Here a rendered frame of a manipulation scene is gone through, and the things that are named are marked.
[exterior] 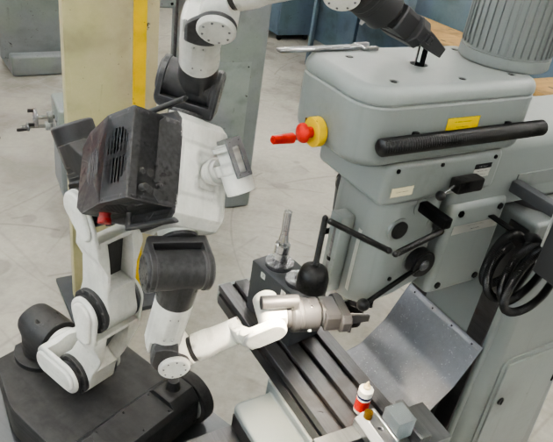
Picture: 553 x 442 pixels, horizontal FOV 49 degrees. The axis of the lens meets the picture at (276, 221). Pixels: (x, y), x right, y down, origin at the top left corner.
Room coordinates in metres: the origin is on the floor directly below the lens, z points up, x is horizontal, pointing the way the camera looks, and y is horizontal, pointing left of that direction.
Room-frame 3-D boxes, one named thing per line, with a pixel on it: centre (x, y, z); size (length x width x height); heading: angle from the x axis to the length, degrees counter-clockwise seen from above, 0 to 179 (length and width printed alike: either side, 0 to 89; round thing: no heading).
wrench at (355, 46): (1.26, -0.05, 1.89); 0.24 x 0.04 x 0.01; 127
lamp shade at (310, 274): (1.11, -0.10, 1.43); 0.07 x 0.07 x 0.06
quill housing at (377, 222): (1.26, -0.24, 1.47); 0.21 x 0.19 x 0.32; 34
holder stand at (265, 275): (1.51, -0.06, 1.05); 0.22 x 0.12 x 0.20; 43
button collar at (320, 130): (1.13, -0.05, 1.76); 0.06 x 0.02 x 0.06; 34
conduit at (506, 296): (1.25, -0.57, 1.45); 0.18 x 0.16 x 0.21; 124
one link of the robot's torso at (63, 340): (1.48, 0.59, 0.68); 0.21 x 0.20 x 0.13; 57
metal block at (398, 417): (1.06, -0.37, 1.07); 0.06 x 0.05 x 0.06; 32
